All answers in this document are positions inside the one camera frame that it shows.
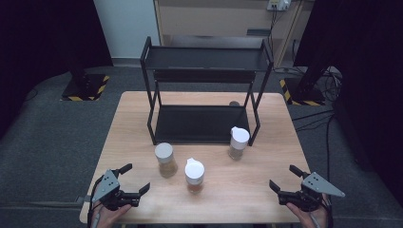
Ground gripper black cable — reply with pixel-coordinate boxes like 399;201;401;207
86;176;106;228
322;194;335;228

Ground person's left hand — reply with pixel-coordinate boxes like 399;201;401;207
94;203;132;228

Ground white-lid jar with red spice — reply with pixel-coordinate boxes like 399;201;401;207
184;157;206;195

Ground black metal two-tier shelf rack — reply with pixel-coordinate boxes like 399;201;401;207
140;35;275;147

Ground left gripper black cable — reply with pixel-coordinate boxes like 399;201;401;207
86;176;106;228

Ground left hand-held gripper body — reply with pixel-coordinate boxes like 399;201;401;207
90;169;141;212

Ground grey-lid spice jar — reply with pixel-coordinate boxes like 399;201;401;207
154;142;179;179

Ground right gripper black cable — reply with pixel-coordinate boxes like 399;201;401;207
322;194;335;228

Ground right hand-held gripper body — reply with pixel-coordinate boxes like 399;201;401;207
278;171;346;213

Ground white power strip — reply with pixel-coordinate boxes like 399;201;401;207
266;0;293;12

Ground black power strip cables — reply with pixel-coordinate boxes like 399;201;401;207
266;9;281;62

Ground black cable on floor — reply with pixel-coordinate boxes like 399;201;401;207
291;108;336;132

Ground black stand base with yellow stripes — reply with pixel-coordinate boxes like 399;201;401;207
278;77;327;107
60;73;111;103

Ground bundle of black floor cables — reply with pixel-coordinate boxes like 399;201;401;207
317;66;344;103

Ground person's right hand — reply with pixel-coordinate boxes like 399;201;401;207
285;194;332;228

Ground dark curtain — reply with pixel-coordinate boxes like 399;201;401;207
0;0;114;141
294;0;403;199

